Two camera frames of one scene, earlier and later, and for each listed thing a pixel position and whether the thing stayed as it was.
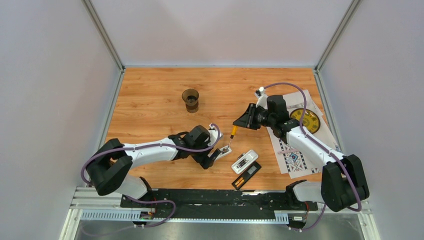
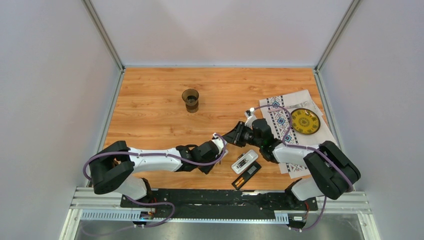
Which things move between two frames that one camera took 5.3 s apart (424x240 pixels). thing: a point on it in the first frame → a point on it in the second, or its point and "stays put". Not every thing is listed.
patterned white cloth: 291,161 stays put
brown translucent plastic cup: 190,96 stays put
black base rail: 216,203 stays put
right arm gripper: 247,119 → 234,136
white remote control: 250,157 stays put
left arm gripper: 205,161 → 206,169
